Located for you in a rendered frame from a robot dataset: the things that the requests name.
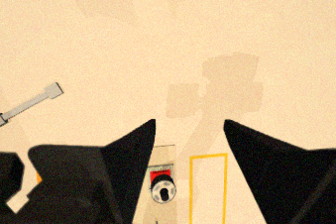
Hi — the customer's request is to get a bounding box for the grey and black wheel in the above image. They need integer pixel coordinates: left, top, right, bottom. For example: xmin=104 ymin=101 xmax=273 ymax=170
xmin=151 ymin=173 xmax=176 ymax=203

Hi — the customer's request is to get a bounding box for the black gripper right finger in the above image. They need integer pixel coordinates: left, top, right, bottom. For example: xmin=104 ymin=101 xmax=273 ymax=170
xmin=223 ymin=119 xmax=336 ymax=224

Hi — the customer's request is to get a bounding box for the yellow rectangular outline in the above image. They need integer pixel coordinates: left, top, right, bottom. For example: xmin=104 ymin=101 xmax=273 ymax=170
xmin=188 ymin=154 xmax=227 ymax=224

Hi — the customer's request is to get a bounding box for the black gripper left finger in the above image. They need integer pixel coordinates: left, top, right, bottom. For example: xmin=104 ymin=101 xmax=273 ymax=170
xmin=28 ymin=119 xmax=157 ymax=224

